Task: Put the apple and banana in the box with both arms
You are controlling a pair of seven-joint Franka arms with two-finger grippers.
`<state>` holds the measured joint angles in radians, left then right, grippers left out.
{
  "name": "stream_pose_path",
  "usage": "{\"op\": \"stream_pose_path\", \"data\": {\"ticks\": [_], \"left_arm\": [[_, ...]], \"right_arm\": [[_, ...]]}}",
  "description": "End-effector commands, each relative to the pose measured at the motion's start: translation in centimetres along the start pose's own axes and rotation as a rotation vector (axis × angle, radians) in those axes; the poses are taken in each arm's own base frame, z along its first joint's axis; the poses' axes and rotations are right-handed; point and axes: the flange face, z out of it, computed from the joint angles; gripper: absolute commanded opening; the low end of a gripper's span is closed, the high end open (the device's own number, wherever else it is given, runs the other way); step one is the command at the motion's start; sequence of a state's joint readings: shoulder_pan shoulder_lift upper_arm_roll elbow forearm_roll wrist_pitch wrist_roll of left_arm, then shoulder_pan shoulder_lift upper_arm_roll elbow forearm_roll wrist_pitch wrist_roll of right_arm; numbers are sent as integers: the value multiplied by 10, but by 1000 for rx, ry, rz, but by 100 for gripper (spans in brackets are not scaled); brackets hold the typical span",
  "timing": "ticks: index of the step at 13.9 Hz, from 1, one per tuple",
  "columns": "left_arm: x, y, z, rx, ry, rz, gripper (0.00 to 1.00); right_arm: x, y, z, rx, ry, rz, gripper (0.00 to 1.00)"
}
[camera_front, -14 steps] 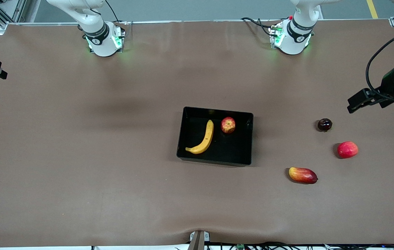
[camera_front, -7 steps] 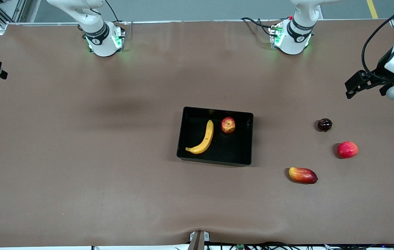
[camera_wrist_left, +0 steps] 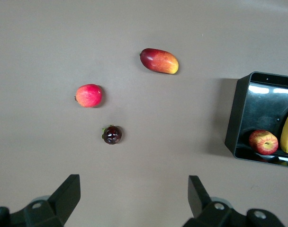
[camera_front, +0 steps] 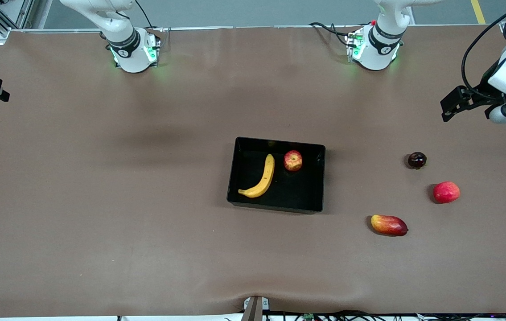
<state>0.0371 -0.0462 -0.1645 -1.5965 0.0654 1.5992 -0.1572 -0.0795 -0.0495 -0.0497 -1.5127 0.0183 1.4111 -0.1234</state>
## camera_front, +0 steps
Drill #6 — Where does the brown table cover mat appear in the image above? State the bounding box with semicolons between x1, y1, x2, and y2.
0;27;506;315

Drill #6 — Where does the red yellow mango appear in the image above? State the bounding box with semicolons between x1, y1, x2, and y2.
370;214;409;237

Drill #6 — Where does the metal table edge bracket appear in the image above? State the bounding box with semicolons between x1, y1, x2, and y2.
243;296;270;321

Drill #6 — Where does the red yellow striped apple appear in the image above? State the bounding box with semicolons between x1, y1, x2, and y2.
284;150;303;173

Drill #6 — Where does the dark purple mangosteen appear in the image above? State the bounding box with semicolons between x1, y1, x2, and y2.
407;152;428;170

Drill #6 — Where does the black right base cable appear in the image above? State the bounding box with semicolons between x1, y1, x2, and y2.
135;0;153;29

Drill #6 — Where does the yellow banana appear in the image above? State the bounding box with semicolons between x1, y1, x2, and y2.
238;154;276;198

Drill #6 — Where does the black base cable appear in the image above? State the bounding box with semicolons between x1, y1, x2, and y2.
135;0;153;29
309;21;354;47

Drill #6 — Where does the black left base cable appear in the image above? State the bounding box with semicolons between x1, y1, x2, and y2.
309;21;354;47

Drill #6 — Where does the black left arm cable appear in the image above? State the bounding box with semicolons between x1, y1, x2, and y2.
460;2;506;90

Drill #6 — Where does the metal table edge rail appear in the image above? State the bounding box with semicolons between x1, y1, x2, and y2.
10;25;503;33

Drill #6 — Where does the pink red round fruit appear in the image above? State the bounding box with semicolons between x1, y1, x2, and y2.
433;181;461;204

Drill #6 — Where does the black plastic box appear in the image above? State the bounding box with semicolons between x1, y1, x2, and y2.
227;137;326;215

